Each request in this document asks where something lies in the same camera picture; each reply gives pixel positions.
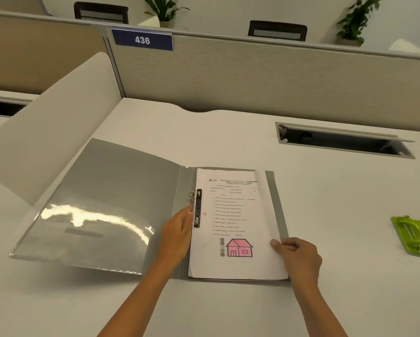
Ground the green hole punch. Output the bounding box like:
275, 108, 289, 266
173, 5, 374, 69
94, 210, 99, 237
391, 215, 420, 258

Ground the brown partition panel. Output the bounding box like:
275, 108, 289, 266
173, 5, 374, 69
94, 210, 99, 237
0, 10, 109, 95

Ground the person's left forearm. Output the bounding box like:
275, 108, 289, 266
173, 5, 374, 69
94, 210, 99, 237
97, 264, 177, 337

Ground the beige fabric partition panel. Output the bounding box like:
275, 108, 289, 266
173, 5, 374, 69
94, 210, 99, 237
103, 26, 420, 132

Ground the white side divider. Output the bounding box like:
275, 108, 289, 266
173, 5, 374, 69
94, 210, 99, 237
388, 38, 420, 55
0, 52, 123, 207
136, 15, 161, 29

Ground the blue desk number sign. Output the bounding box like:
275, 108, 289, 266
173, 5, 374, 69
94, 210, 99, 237
111, 28, 174, 52

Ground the grey ring binder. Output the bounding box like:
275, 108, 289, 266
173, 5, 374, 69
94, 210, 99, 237
9, 138, 290, 281

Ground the potted long-leaf plant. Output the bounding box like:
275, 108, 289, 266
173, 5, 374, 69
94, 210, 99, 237
139, 0, 191, 29

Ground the potted small-leaf plant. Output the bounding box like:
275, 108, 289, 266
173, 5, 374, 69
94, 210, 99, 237
336, 0, 385, 48

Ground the person's right forearm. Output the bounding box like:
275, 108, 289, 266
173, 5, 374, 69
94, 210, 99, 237
294, 277, 349, 337

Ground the person's right hand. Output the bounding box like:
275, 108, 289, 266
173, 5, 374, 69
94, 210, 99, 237
270, 236, 323, 292

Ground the white paper pink house drawing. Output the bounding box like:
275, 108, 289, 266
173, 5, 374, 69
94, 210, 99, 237
188, 167, 289, 280

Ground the person's left hand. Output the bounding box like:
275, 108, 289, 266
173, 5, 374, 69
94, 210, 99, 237
155, 205, 195, 274

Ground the black mesh office chair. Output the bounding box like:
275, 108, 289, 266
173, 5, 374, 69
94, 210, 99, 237
247, 20, 308, 42
73, 1, 129, 25

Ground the grey desk cable box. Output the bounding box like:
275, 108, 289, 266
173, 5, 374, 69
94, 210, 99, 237
0, 89, 39, 118
275, 121, 416, 160

